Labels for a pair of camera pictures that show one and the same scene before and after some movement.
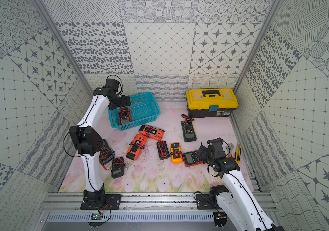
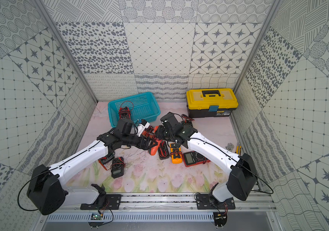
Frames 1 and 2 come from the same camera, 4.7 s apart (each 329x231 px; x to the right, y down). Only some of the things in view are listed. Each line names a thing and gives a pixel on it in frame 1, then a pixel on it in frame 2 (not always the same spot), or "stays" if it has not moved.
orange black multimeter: (135, 148) to (152, 150)
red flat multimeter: (190, 159) stays
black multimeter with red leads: (163, 150) stays
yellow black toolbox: (211, 102) stays
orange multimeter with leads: (151, 132) stays
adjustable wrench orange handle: (229, 147) stays
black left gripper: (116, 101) to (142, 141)
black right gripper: (203, 156) to (159, 134)
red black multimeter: (124, 115) stays
